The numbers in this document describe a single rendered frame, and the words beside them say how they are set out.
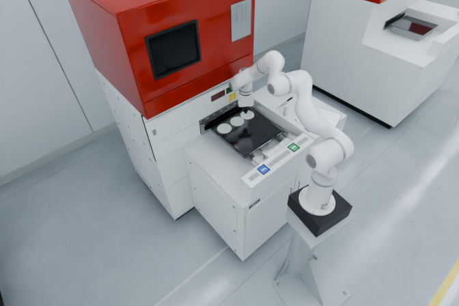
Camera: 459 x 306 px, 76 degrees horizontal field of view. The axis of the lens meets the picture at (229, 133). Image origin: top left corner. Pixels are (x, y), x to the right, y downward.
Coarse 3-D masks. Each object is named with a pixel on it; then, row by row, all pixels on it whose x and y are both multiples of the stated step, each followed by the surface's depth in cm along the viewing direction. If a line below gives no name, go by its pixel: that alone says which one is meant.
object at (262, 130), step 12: (228, 120) 210; (252, 120) 209; (264, 120) 209; (216, 132) 202; (240, 132) 201; (252, 132) 201; (264, 132) 200; (276, 132) 200; (240, 144) 193; (252, 144) 192
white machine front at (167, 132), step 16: (208, 96) 193; (224, 96) 203; (176, 112) 181; (192, 112) 190; (208, 112) 201; (160, 128) 179; (176, 128) 189; (192, 128) 199; (160, 144) 186; (176, 144) 197; (160, 160) 194
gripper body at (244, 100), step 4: (252, 92) 191; (240, 96) 190; (244, 96) 190; (248, 96) 191; (252, 96) 191; (240, 100) 193; (244, 100) 193; (248, 100) 193; (252, 100) 193; (240, 104) 194; (244, 104) 195; (248, 104) 195; (252, 104) 195
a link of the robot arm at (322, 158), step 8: (320, 144) 131; (328, 144) 130; (336, 144) 130; (312, 152) 129; (320, 152) 127; (328, 152) 127; (336, 152) 128; (312, 160) 129; (320, 160) 127; (328, 160) 127; (336, 160) 129; (312, 168) 131; (320, 168) 128; (328, 168) 129; (312, 176) 145; (320, 176) 137; (328, 176) 134; (336, 176) 140; (320, 184) 142; (328, 184) 141
